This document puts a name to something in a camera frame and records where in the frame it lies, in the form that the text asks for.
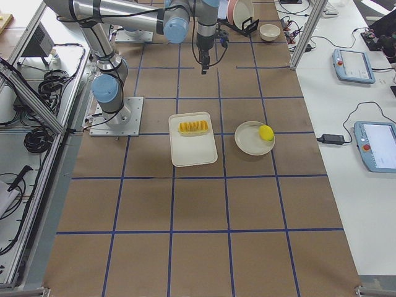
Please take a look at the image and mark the teach pendant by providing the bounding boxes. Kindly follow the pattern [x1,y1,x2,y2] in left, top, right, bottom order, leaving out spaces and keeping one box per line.
[354,121,395,173]
[332,48,376,84]

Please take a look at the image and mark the grey control box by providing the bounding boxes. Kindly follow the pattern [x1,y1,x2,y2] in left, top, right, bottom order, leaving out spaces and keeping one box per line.
[22,22,54,66]

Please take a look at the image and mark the pink plate in rack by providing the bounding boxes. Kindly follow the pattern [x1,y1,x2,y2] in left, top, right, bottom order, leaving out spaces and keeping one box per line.
[226,0,238,25]

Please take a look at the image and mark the yellow twisted bread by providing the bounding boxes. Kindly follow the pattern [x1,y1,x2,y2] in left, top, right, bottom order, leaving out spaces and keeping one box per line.
[178,120,209,136]

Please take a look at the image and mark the cream rectangular tray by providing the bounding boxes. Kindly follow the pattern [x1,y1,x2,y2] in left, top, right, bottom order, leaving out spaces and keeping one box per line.
[168,111,218,167]

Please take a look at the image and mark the upper teach pendant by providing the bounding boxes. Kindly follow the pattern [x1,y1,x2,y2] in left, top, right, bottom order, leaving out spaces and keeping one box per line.
[332,48,376,84]

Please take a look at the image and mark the cream plate in rack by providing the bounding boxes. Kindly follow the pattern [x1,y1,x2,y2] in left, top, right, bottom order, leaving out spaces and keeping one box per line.
[233,0,254,30]

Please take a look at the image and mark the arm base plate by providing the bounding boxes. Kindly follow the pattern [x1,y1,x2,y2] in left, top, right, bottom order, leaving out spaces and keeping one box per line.
[114,30,153,43]
[89,97,144,137]

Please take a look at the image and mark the black dish rack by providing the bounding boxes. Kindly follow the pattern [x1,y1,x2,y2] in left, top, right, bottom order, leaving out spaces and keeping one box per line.
[215,17,259,38]

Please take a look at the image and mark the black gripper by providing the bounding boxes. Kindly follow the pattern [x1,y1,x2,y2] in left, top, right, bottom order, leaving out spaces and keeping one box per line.
[197,34,215,75]

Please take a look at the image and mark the aluminium frame post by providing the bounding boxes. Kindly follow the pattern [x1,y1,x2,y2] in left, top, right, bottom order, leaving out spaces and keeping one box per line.
[290,0,327,70]

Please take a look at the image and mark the cream round plate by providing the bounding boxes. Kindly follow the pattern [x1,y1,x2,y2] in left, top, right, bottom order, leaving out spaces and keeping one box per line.
[235,121,275,156]

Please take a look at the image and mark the black power adapter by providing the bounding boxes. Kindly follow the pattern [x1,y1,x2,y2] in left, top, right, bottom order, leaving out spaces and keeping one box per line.
[317,134,345,145]

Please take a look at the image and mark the cream bowl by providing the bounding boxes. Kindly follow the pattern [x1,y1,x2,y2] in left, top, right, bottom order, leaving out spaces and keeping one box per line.
[259,24,281,42]

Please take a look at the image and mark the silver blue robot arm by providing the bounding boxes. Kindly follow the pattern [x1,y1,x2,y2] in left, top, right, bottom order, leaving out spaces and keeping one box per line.
[45,1,228,125]

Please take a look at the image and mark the lower teach pendant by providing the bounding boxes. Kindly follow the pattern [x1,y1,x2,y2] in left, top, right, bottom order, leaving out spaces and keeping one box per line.
[354,121,395,173]

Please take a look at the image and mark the coiled black cables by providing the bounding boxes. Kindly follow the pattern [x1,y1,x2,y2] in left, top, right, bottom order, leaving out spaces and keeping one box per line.
[24,127,54,154]

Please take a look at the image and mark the yellow lemon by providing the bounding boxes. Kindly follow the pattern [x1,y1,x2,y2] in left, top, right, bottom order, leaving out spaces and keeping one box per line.
[259,125,275,142]

